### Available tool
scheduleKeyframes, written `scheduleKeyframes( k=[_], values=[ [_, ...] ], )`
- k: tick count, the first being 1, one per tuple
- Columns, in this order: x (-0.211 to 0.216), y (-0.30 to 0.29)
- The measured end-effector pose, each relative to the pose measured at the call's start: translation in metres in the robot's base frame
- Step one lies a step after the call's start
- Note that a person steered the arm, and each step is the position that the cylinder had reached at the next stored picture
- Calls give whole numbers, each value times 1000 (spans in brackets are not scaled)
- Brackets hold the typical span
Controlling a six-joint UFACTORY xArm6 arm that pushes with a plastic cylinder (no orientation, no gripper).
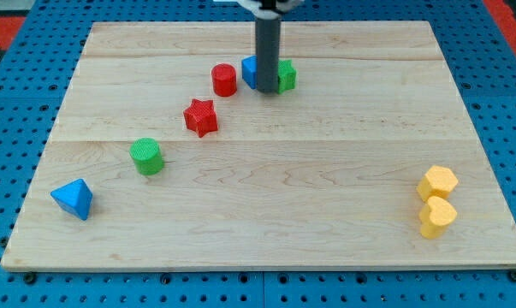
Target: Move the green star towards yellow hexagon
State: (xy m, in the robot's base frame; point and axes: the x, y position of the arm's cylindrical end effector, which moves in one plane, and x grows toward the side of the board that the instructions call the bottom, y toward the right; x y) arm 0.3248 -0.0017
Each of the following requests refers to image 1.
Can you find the wooden board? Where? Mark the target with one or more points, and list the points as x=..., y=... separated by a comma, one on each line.
x=319, y=178

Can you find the yellow hexagon block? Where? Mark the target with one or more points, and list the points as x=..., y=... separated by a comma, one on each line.
x=437, y=181

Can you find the green star block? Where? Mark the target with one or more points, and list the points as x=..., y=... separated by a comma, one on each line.
x=286, y=76

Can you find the blue triangle block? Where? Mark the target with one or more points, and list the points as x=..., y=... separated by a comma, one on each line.
x=75, y=198

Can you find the red star block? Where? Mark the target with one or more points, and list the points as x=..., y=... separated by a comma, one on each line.
x=200, y=117

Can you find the green cylinder block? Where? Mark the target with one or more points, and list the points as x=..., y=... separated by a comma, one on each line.
x=147, y=156

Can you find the blue cube block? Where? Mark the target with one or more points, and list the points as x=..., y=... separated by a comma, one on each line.
x=249, y=70

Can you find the red cylinder block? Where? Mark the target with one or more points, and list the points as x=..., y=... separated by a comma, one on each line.
x=224, y=80

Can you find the yellow heart block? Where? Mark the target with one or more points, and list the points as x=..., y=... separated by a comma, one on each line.
x=436, y=216

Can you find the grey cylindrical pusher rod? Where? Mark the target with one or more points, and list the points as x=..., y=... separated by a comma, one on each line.
x=267, y=47

